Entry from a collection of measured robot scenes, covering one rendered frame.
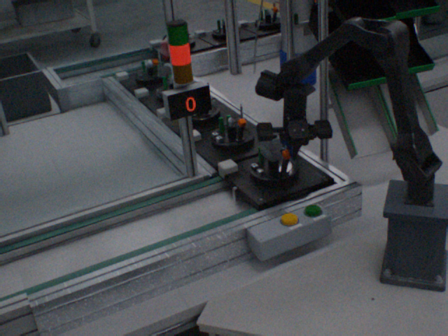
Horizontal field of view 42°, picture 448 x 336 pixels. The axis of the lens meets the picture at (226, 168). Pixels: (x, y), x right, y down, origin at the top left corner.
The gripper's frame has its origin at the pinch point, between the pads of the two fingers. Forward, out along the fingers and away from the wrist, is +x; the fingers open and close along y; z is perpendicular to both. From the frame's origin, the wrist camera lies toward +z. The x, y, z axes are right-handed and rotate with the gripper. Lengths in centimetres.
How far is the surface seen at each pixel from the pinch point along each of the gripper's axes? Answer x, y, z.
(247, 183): 13.9, -11.7, -4.6
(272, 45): 30, 9, -143
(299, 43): 13, 16, -101
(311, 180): 12.8, 5.7, -3.1
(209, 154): 16.3, -22.2, -24.3
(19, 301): 15, -64, 36
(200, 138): 17.0, -25.1, -35.3
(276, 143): 3.4, -3.6, -8.3
